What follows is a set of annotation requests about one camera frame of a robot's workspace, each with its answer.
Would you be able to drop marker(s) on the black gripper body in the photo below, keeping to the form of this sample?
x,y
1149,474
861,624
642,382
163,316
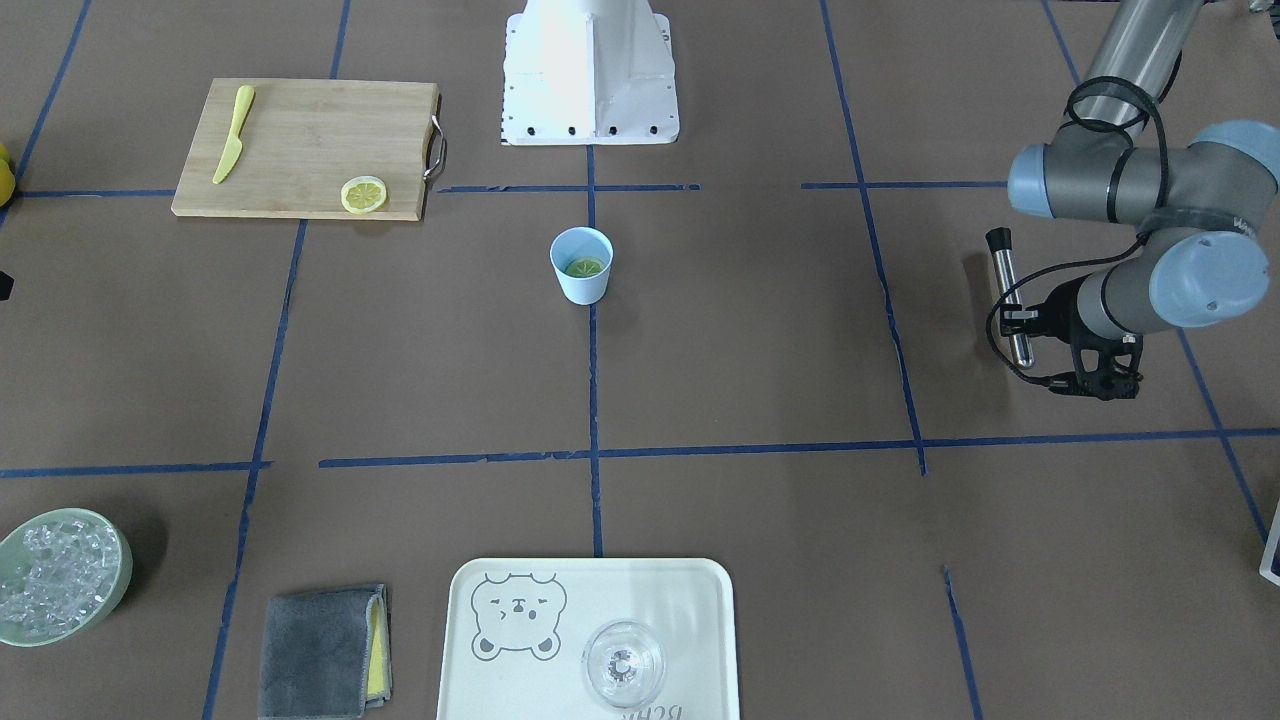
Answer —
x,y
1060,311

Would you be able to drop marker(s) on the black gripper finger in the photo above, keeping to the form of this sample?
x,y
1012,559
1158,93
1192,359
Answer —
x,y
1020,319

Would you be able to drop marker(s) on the steel muddler black tip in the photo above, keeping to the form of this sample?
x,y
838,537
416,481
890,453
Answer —
x,y
999,242

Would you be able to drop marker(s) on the green lime slice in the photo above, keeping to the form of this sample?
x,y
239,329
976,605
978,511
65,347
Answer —
x,y
584,268

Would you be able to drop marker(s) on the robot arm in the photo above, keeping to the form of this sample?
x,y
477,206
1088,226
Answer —
x,y
1195,260

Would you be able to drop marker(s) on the light blue cup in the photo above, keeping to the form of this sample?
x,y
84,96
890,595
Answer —
x,y
576,243

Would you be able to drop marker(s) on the yellow lemon slice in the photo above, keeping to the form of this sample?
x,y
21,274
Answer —
x,y
363,194

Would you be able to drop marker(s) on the clear wine glass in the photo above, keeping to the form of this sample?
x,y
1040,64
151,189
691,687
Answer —
x,y
624,665

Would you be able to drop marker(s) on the cream bear tray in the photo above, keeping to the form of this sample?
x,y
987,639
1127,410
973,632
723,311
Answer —
x,y
516,630

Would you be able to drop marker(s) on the wooden cutting board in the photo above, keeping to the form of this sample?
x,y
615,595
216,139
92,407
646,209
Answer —
x,y
303,139

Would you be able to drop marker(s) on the grey folded cloth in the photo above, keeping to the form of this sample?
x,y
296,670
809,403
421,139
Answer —
x,y
326,654

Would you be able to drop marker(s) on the yellow plastic knife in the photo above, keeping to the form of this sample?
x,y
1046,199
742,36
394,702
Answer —
x,y
233,146

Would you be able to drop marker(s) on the green bowl of ice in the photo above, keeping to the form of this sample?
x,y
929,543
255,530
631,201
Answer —
x,y
61,573

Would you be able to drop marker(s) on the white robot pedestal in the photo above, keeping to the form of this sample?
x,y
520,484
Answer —
x,y
589,73

